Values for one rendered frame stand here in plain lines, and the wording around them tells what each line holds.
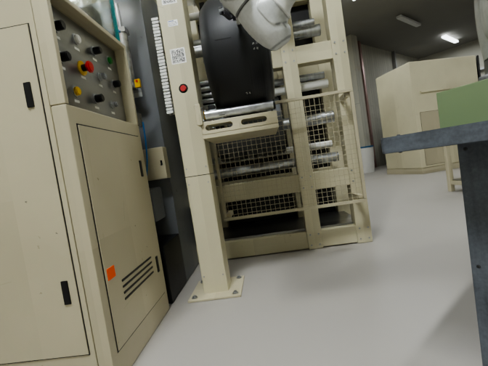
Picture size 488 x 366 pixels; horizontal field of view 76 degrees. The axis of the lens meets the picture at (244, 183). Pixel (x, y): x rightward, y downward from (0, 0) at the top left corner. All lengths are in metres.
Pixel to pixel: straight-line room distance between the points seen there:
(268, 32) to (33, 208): 0.90
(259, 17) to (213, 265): 1.16
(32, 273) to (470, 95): 1.29
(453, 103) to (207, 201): 1.13
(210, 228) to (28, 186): 0.84
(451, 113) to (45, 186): 1.13
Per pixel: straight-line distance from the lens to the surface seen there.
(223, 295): 1.67
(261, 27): 1.07
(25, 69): 1.19
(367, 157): 8.24
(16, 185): 1.19
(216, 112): 1.53
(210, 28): 1.51
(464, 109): 0.90
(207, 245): 1.66
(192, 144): 1.62
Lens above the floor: 0.63
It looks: 3 degrees down
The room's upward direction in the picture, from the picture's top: 9 degrees counter-clockwise
